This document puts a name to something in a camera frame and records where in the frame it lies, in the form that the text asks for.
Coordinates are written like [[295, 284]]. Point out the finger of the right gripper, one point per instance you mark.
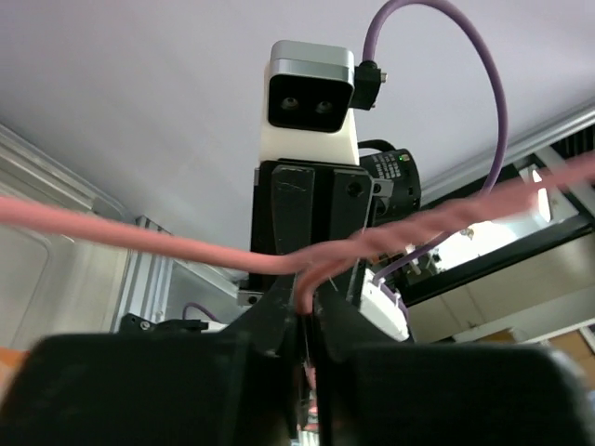
[[291, 205], [351, 196]]

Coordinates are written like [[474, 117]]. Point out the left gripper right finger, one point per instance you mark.
[[374, 390]]

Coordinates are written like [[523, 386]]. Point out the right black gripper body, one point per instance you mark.
[[262, 237]]

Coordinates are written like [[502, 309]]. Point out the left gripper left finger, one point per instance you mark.
[[238, 386]]

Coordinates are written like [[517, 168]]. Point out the pink hanger with orange trousers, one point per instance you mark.
[[315, 264]]

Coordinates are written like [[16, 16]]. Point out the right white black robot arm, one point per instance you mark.
[[162, 288]]

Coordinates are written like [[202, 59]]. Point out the clear plastic bin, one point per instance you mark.
[[52, 284]]

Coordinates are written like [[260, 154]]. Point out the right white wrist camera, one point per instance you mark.
[[306, 113]]

